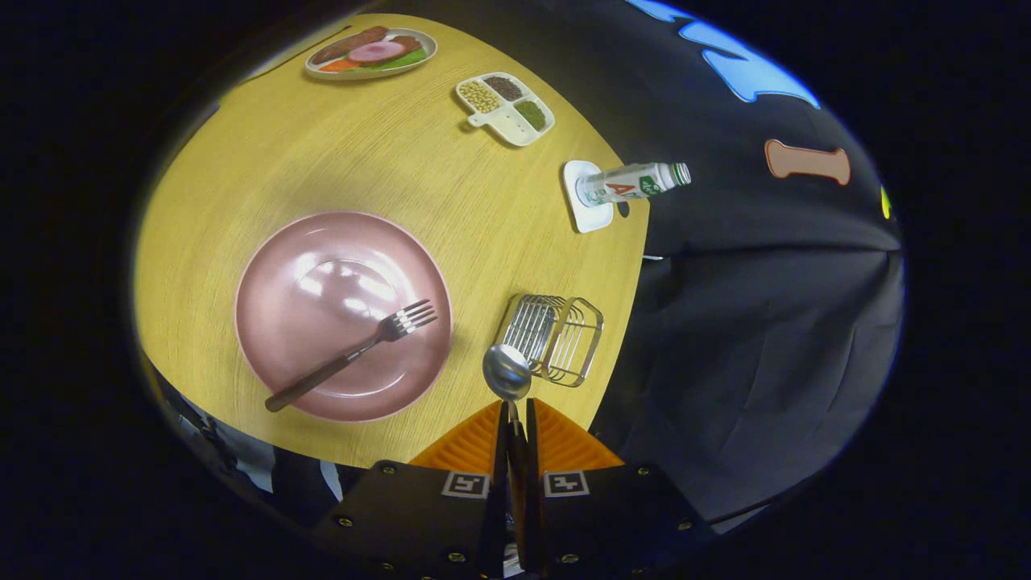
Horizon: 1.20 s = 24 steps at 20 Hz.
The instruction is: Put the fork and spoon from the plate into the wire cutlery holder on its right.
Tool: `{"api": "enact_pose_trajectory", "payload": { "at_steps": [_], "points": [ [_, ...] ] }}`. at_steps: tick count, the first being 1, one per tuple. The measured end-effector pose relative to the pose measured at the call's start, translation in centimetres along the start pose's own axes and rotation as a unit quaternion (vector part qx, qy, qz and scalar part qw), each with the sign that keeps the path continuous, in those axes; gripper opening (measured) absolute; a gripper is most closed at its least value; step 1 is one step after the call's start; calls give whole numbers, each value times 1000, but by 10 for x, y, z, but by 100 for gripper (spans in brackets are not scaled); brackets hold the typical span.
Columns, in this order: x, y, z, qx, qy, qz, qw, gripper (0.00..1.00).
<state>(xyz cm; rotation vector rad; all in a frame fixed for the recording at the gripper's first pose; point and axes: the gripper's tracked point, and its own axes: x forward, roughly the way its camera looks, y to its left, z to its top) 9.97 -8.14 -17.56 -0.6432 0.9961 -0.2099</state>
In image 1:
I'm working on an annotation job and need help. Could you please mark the pink ham slice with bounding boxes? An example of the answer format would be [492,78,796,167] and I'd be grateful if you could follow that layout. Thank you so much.
[348,41,406,64]

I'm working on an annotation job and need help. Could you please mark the pink plate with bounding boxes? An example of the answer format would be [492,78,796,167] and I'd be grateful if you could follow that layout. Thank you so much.
[234,211,453,423]

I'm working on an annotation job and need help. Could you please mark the fork with brown handle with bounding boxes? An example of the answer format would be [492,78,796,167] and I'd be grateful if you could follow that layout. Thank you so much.
[265,299,439,413]

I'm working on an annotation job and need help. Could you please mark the spoon with brown handle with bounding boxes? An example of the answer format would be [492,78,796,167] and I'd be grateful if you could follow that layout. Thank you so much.
[482,344,534,532]

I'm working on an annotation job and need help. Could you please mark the yellow soybeans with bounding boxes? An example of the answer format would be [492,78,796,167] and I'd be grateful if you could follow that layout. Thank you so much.
[459,81,500,114]

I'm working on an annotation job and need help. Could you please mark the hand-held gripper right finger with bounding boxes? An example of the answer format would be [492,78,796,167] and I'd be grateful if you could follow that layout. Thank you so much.
[524,397,718,580]

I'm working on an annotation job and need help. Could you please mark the white square coaster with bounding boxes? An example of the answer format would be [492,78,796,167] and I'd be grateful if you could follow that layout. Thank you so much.
[562,160,615,234]

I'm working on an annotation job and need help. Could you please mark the metal wire rack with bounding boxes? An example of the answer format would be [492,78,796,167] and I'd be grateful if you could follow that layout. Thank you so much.
[493,294,605,388]

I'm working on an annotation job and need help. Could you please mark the white divided tray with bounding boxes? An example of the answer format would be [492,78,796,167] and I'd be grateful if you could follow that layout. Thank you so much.
[455,72,556,147]

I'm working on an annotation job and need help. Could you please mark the white drink bottle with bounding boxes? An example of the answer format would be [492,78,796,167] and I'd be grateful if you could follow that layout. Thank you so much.
[576,162,692,209]

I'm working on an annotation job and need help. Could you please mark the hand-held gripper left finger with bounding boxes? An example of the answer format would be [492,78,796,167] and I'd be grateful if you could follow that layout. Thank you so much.
[310,399,512,580]

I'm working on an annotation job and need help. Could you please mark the long brown meat piece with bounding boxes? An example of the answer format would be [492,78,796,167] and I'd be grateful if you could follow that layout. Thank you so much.
[312,27,390,65]

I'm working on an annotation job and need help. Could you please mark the white food plate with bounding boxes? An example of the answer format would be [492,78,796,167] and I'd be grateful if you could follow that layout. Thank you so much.
[304,26,438,81]

